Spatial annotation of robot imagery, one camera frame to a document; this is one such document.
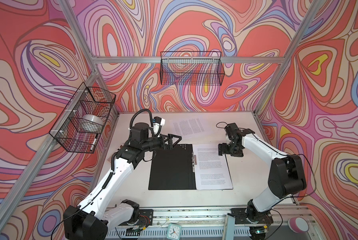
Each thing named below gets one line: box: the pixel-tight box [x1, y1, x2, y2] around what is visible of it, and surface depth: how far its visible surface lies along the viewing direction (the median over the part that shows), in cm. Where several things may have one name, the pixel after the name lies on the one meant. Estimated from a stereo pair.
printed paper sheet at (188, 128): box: [169, 117, 207, 138], surface depth 113 cm
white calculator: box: [114, 157, 129, 170], surface depth 50 cm
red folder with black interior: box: [148, 144, 234, 190], surface depth 90 cm
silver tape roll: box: [81, 114, 104, 130], surface depth 73 cm
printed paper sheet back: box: [192, 143, 234, 190], surface depth 91 cm
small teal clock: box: [166, 223, 182, 240], surface depth 69 cm
